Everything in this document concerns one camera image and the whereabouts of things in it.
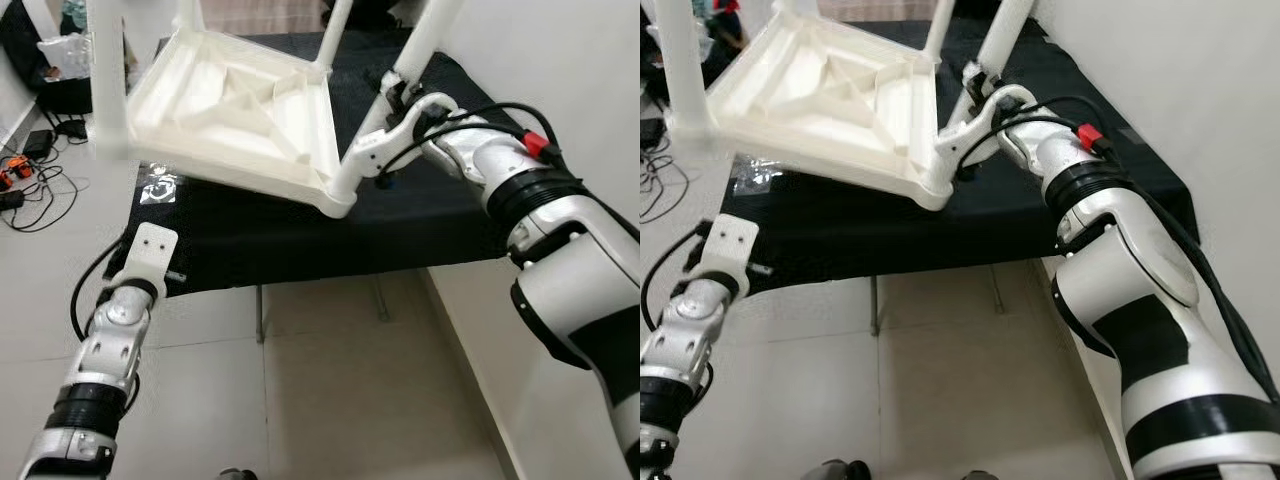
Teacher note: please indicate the black table cloth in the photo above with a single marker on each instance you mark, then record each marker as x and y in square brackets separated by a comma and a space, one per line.
[1000, 225]
[400, 230]

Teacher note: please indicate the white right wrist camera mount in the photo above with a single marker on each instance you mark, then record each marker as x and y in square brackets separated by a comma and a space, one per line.
[410, 130]
[985, 120]

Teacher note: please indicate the grey right robot foot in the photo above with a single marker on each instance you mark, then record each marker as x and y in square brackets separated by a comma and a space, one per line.
[980, 476]

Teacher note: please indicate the red cloth item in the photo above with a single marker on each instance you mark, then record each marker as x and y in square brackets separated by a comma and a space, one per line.
[727, 6]

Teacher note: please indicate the orange black plug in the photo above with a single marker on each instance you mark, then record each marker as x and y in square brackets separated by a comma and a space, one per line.
[8, 178]
[20, 163]

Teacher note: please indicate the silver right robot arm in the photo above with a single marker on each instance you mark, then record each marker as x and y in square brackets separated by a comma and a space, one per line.
[1140, 290]
[570, 250]

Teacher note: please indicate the grey robot foot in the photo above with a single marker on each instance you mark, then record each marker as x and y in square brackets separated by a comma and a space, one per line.
[835, 471]
[237, 475]
[980, 476]

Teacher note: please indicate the black power strip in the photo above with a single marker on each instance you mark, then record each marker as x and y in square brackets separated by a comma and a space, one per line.
[10, 200]

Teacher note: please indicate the black bag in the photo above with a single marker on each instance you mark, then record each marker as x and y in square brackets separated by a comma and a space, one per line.
[648, 60]
[20, 60]

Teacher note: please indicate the black round floor device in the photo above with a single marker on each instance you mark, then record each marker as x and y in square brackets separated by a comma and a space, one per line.
[71, 129]

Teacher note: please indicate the white plastic table top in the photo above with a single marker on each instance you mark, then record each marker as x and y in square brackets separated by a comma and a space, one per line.
[250, 110]
[830, 90]

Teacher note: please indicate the metal table leg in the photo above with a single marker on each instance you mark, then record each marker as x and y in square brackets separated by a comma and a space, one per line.
[261, 312]
[874, 305]

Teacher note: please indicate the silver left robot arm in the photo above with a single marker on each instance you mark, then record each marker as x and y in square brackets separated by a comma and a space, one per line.
[680, 350]
[105, 360]

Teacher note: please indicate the black power adapter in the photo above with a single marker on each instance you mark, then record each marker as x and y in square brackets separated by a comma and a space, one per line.
[40, 144]
[649, 130]

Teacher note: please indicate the grey left robot foot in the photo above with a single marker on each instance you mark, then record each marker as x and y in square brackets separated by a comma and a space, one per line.
[237, 475]
[835, 471]

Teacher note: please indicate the beige cloth covered bench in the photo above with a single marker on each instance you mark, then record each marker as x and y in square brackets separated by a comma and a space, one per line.
[265, 15]
[880, 10]

